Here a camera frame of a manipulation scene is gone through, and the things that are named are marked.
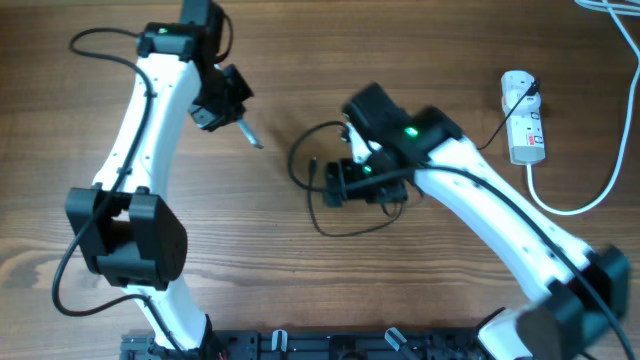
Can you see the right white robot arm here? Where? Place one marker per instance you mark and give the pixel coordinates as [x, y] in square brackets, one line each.
[575, 294]

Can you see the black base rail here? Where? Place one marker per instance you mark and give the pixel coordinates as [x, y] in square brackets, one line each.
[435, 344]

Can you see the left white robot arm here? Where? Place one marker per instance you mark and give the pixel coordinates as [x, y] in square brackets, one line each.
[122, 224]

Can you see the blue Galaxy smartphone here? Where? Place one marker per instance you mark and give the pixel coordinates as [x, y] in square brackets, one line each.
[249, 134]

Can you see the white USB charger plug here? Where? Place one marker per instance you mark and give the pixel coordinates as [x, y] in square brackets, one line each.
[517, 102]

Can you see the white power strip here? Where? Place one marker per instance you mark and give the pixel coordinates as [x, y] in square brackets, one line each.
[524, 132]

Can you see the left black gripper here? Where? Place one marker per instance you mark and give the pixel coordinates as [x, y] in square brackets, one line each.
[240, 93]

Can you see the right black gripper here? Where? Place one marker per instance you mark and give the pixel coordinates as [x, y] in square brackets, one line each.
[335, 197]

